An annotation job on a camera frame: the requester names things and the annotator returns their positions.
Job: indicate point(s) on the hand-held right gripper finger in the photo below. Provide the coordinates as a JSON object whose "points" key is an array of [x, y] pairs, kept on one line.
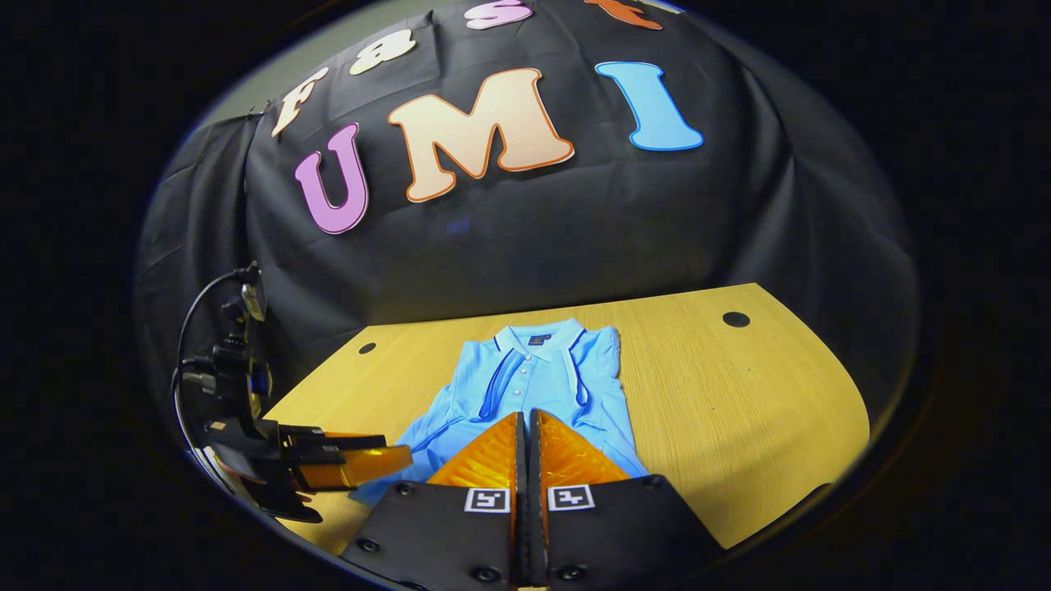
{"points": [[520, 542], [538, 542]]}

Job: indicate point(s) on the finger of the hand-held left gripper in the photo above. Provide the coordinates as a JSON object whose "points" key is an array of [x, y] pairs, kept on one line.
{"points": [[328, 440], [353, 466]]}

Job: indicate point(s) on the light blue T-shirt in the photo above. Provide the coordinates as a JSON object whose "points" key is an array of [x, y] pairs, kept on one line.
{"points": [[534, 377]]}

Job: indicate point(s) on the black backdrop cloth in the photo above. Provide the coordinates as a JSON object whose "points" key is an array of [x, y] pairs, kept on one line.
{"points": [[575, 222]]}

